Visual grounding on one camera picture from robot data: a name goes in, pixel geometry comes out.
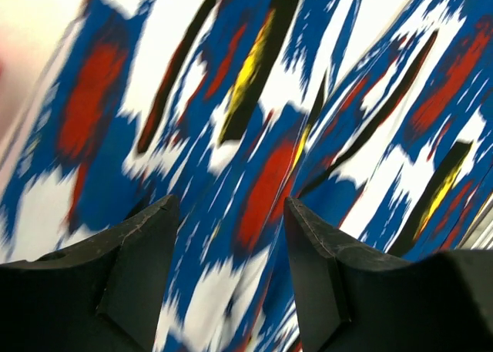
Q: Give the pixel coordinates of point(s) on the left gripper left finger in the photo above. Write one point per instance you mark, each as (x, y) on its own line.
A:
(101, 294)

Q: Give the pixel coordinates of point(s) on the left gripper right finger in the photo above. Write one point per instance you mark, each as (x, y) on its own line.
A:
(352, 297)

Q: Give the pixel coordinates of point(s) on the blue white red patterned trousers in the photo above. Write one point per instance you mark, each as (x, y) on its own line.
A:
(377, 113)

